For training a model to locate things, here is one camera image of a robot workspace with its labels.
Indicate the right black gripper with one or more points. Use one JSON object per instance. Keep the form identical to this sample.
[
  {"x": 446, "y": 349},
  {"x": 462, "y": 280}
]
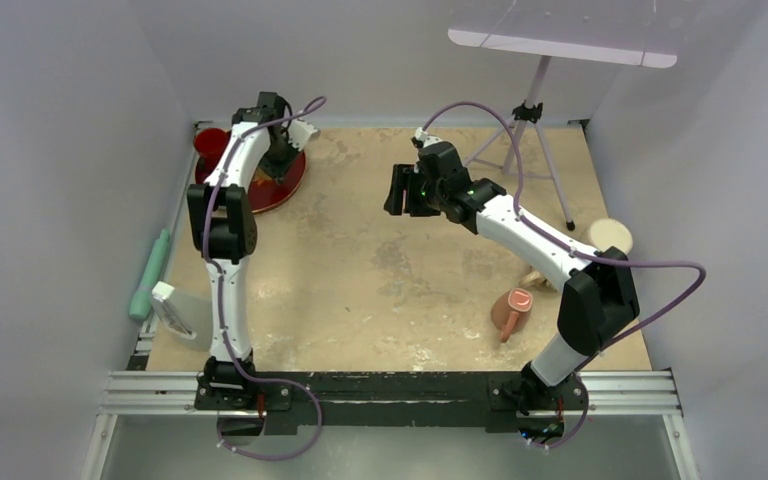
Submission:
[{"x": 405, "y": 178}]

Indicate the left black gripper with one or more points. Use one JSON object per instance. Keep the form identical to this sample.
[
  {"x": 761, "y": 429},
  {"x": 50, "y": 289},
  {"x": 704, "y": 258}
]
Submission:
[{"x": 279, "y": 171}]

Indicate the glossy red mug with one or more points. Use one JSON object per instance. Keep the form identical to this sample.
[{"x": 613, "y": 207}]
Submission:
[{"x": 209, "y": 145}]

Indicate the beige mug sideways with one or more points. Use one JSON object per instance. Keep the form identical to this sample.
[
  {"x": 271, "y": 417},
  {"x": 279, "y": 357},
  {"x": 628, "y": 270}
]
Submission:
[{"x": 535, "y": 280}]

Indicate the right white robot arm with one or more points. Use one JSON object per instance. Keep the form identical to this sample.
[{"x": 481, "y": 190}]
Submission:
[{"x": 598, "y": 293}]

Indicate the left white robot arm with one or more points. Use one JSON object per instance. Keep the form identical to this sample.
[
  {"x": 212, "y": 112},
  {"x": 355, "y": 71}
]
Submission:
[{"x": 225, "y": 233}]

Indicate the pink salmon mug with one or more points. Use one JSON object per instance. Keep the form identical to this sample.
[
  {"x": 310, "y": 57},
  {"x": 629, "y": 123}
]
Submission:
[{"x": 511, "y": 311}]

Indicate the cream upside down mug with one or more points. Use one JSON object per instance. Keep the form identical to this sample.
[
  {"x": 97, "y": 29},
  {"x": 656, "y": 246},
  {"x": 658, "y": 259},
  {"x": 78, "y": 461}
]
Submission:
[{"x": 604, "y": 233}]

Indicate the round red lacquer tray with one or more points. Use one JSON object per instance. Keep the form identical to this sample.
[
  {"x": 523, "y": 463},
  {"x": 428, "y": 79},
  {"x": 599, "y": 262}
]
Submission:
[{"x": 265, "y": 194}]

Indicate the white grey flat device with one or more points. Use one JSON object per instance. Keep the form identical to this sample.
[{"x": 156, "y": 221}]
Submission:
[{"x": 186, "y": 316}]

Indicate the mint green object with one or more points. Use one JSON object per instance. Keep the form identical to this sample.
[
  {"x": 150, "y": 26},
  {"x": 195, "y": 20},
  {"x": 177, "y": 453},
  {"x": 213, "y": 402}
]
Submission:
[{"x": 140, "y": 303}]

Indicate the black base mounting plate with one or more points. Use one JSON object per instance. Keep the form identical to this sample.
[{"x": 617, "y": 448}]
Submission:
[{"x": 491, "y": 400}]

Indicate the white overhead light panel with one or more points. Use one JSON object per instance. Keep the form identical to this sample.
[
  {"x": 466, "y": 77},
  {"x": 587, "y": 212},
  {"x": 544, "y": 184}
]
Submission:
[{"x": 634, "y": 33}]

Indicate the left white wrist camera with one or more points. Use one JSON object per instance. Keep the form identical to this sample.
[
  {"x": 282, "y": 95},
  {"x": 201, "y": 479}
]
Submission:
[{"x": 301, "y": 133}]

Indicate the aluminium frame rail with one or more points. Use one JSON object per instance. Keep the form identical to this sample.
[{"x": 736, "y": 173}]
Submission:
[{"x": 608, "y": 393}]

